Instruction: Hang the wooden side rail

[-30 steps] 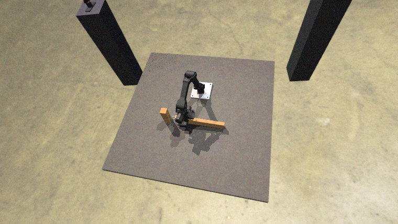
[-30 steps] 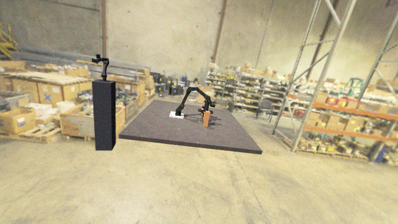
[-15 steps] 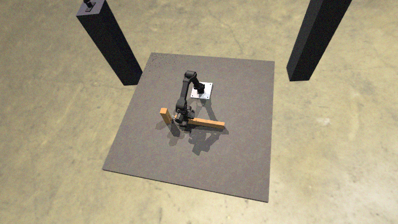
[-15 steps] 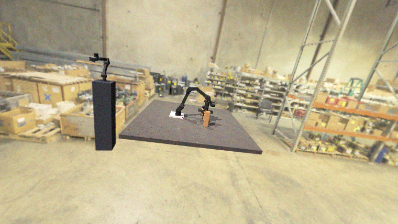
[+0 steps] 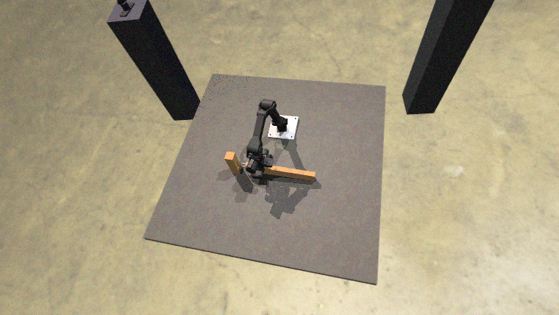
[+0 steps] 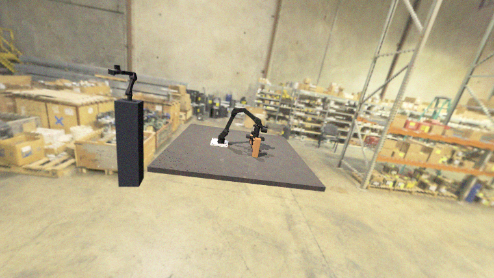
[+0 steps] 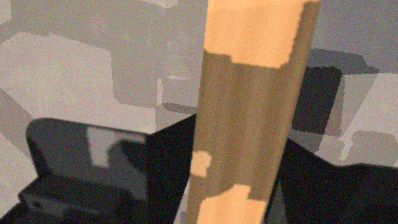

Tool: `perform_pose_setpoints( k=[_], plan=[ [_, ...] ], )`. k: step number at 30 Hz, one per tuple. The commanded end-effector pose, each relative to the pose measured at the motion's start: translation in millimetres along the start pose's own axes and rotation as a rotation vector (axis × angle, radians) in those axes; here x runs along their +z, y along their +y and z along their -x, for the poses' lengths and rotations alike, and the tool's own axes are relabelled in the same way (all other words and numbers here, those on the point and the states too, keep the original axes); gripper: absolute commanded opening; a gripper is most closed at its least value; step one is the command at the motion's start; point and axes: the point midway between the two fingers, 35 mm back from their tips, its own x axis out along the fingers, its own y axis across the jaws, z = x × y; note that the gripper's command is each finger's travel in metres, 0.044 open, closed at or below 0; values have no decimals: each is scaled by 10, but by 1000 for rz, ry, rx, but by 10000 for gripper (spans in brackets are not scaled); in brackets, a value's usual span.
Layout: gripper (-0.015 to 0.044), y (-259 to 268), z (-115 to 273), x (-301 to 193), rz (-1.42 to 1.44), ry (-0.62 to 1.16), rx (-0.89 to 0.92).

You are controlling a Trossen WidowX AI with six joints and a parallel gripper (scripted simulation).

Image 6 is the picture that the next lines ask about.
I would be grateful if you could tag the orange wooden block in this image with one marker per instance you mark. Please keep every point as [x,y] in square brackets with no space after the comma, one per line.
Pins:
[256,147]

